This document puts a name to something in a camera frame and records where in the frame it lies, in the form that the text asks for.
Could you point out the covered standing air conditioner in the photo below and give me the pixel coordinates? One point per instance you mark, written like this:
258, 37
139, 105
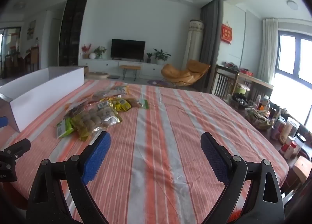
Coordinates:
193, 43

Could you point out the brown cardboard box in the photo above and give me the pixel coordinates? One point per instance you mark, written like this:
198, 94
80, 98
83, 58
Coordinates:
85, 70

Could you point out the framed wall picture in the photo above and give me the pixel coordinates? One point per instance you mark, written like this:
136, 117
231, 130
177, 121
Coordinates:
31, 29

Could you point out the light wooden box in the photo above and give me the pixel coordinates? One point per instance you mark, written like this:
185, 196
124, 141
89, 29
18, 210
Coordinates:
302, 168

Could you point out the round beige floor cushion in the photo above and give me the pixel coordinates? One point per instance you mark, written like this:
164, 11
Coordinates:
97, 75

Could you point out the yellow red snack packet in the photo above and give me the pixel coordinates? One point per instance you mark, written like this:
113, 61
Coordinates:
121, 104

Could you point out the red wall hanging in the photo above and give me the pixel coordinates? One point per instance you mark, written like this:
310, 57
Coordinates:
226, 33

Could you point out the dark floor scale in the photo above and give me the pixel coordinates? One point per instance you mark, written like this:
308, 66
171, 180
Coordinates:
113, 77

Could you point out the wooden side desk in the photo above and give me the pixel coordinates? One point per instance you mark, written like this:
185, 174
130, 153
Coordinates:
258, 82

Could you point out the white TV cabinet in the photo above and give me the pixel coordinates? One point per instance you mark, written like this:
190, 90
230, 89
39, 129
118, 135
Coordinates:
151, 68

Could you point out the red flower bouquet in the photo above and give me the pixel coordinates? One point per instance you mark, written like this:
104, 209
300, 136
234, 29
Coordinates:
85, 49

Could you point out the small potted green plant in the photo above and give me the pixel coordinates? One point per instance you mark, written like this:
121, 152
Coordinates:
149, 57

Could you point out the dark glass bookcase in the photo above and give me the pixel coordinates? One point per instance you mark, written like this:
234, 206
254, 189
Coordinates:
72, 33

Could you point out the white round vase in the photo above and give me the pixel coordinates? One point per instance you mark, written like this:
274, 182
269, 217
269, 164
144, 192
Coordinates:
92, 55

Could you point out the green pot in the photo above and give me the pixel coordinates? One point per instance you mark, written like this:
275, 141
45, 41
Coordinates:
241, 89

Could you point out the dark wooden chair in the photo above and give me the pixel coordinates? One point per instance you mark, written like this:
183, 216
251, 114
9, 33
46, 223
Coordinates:
223, 81

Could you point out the wicker basket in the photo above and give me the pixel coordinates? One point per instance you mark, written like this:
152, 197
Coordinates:
258, 118

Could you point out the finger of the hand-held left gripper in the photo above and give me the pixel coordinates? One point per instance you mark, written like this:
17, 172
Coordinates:
3, 121
17, 147

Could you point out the white cardboard box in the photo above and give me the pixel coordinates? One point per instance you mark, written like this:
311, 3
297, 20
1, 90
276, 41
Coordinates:
43, 92

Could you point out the grey curtain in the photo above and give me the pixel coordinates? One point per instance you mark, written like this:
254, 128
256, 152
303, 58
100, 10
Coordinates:
209, 43

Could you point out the green plant in vase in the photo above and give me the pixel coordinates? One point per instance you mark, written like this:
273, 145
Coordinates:
100, 51

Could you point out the black television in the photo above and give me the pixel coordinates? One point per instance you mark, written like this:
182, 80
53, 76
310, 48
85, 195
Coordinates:
128, 49

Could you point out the glass balcony door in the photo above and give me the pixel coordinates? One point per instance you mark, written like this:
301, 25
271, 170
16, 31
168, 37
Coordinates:
9, 50

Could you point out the small green white packet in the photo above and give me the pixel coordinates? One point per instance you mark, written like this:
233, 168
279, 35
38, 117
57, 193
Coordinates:
144, 104

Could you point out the white curtain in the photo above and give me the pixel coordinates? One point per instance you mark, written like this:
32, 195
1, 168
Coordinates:
267, 50

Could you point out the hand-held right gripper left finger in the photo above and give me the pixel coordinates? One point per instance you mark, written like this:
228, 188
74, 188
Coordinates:
97, 155

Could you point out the purple floor mat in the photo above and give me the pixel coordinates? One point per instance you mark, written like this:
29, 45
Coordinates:
154, 82

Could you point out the orange striped tablecloth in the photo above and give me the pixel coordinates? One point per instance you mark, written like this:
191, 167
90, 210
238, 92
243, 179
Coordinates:
156, 128

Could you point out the black basket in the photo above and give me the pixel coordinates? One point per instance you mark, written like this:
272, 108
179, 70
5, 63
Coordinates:
240, 102

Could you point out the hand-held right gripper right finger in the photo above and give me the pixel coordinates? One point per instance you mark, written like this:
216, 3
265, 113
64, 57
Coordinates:
214, 155

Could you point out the green snack packet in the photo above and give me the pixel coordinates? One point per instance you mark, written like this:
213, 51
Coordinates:
63, 128

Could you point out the wooden stool with metal legs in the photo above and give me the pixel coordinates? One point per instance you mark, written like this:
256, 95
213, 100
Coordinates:
130, 67

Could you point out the orange clear nut packet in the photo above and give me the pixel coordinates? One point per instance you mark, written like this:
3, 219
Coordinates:
76, 109

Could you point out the orange lounge chair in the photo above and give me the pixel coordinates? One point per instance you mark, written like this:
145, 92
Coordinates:
185, 74

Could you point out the large potted green plant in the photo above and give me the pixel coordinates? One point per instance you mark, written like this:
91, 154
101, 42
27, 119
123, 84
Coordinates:
160, 55

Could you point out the cluster of bottles and jars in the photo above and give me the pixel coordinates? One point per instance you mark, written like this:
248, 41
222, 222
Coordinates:
287, 133

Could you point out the round ceiling lamp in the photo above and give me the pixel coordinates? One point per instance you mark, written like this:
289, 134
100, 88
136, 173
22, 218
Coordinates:
292, 5

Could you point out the dark framed window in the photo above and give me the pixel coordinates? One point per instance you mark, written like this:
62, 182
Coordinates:
295, 53

